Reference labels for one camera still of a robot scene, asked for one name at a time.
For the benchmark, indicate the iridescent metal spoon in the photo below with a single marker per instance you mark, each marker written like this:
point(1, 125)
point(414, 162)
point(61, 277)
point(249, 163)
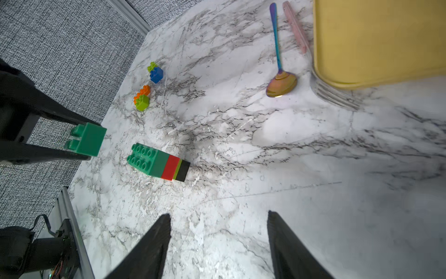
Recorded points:
point(283, 82)

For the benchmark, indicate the blue lego brick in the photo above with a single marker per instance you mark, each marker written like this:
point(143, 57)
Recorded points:
point(156, 75)

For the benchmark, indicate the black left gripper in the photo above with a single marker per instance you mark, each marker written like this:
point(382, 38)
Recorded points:
point(18, 99)

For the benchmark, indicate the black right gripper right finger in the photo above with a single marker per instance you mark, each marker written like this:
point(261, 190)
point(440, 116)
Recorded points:
point(290, 258)

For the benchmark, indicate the black small lego brick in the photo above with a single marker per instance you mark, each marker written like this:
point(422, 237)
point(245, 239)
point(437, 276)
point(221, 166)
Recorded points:
point(183, 171)

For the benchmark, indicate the lime small lego brick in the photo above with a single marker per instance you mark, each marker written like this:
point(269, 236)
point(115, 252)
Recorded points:
point(177, 169)

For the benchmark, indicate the lime lego brick near orange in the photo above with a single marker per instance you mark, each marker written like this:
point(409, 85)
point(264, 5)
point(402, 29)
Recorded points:
point(142, 102)

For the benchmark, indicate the red lego brick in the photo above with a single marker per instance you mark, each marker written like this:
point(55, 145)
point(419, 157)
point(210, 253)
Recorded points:
point(171, 167)

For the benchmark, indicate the aluminium front rail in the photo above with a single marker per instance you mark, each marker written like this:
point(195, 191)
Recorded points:
point(75, 230)

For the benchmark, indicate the yellow plastic tray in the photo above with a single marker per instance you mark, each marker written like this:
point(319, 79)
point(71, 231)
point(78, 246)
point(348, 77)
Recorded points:
point(370, 43)

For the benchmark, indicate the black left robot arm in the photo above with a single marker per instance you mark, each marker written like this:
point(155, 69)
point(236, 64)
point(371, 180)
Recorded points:
point(16, 241)

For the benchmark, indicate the lime lego brick far left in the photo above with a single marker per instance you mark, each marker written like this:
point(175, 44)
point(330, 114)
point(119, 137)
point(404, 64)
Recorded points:
point(152, 66)

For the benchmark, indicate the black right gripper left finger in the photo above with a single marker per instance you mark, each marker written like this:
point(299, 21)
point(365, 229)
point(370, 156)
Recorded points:
point(148, 257)

